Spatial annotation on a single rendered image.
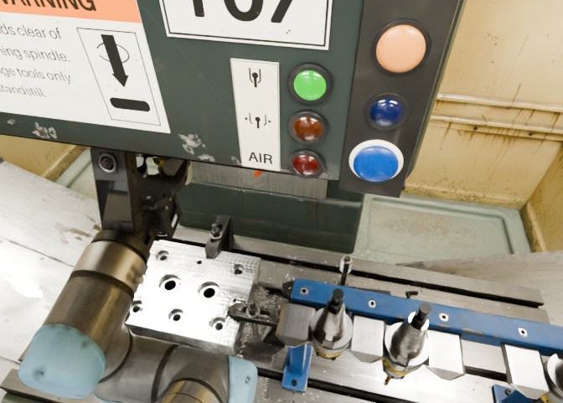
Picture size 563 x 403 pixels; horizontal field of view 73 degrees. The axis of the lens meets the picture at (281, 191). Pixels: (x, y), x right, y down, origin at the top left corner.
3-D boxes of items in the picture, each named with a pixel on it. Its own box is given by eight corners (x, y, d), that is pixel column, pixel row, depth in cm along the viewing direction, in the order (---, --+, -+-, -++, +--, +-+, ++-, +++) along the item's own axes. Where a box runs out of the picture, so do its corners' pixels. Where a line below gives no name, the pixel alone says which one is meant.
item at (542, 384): (551, 403, 51) (555, 401, 50) (508, 394, 52) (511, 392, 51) (538, 352, 56) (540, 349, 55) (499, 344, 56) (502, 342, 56)
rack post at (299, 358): (305, 393, 80) (312, 329, 60) (281, 387, 81) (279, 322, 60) (312, 348, 87) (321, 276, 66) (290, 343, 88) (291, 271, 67)
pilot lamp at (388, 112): (400, 131, 24) (409, 100, 22) (365, 127, 24) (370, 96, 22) (400, 126, 24) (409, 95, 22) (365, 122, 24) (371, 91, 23)
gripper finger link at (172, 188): (172, 160, 57) (138, 201, 52) (169, 151, 56) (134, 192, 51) (199, 167, 56) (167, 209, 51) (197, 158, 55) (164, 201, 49)
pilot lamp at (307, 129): (322, 146, 26) (324, 119, 24) (291, 142, 26) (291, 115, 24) (323, 141, 26) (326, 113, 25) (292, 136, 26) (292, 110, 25)
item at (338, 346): (353, 320, 60) (355, 313, 58) (347, 359, 56) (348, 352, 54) (315, 310, 61) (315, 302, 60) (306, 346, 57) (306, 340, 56)
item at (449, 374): (465, 384, 53) (467, 382, 52) (426, 376, 53) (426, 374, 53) (459, 336, 57) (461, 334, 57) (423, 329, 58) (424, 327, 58)
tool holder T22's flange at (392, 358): (428, 340, 58) (432, 333, 56) (420, 379, 54) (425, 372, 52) (387, 324, 60) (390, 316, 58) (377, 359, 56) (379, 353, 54)
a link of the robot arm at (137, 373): (165, 421, 49) (139, 398, 40) (86, 401, 50) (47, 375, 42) (188, 359, 54) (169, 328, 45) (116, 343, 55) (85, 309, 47)
